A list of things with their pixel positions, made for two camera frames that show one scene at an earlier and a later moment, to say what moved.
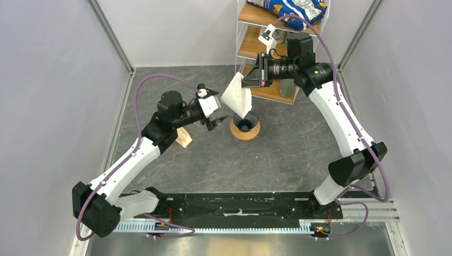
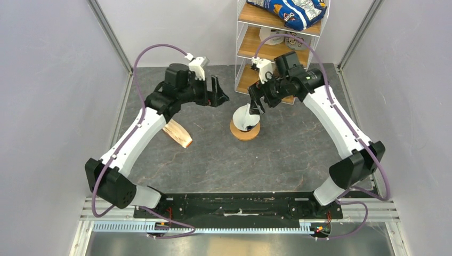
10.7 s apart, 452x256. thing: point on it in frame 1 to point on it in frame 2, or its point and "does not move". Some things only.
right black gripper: (252, 79) to (257, 90)
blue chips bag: (313, 10) does not move
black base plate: (245, 210) does not move
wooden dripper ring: (244, 135) does not move
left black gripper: (211, 125) to (212, 98)
